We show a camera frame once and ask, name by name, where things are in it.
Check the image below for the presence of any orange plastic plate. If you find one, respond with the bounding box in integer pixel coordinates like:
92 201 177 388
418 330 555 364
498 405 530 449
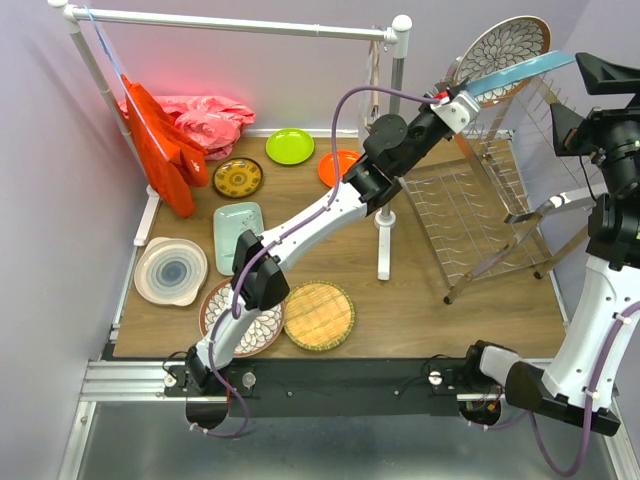
317 149 360 188

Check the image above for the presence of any white striped plate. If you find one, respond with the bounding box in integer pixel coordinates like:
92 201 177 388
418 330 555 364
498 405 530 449
134 237 209 307

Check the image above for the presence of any teal scalloped plate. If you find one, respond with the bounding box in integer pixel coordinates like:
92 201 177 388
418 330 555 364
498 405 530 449
464 51 575 97

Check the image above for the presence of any dark yellow patterned plate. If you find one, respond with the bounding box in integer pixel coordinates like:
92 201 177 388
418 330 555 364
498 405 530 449
212 157 264 199

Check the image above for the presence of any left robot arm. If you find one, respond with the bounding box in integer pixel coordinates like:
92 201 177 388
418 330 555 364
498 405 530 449
185 88 481 395

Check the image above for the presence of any beige clip hanger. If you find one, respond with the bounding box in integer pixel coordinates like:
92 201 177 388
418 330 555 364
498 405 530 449
365 42 381 126

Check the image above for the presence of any orange garment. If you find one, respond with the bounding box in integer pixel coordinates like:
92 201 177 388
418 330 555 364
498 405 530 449
123 75 208 218

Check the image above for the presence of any white clothes rack frame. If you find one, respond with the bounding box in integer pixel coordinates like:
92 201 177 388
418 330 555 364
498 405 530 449
47 1 412 281

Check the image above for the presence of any blue wire hanger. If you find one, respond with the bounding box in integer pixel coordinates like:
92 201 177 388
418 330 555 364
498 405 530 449
83 5 169 162

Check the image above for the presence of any light blue divided tray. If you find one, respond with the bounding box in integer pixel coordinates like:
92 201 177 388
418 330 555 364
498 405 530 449
213 202 264 276

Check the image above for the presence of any pink plastic bag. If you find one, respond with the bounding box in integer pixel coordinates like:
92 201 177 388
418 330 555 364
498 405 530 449
115 94 257 162

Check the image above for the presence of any brown rim floral plate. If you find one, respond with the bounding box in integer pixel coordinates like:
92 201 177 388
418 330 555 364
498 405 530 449
199 278 284 358

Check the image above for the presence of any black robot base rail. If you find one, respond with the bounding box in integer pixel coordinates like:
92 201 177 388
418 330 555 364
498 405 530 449
164 357 536 419

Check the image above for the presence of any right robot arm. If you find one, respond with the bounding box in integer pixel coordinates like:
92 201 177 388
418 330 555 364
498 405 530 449
459 51 639 436

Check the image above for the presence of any metal dish rack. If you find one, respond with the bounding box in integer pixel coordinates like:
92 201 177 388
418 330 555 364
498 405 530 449
402 71 604 305

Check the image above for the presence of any woven bamboo plate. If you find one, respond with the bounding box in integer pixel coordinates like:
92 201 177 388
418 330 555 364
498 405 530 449
284 281 356 352

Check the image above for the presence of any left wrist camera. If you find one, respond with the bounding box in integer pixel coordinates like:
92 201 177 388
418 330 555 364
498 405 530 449
431 90 482 134

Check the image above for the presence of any large floral ceramic plate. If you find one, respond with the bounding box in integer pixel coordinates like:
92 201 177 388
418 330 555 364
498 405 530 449
449 16 551 86

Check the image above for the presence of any lime green plate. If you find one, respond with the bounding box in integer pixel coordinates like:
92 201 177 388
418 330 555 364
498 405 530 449
265 128 315 166

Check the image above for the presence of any grey panda towel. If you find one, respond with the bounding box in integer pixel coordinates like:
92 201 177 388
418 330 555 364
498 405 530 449
357 57 373 142

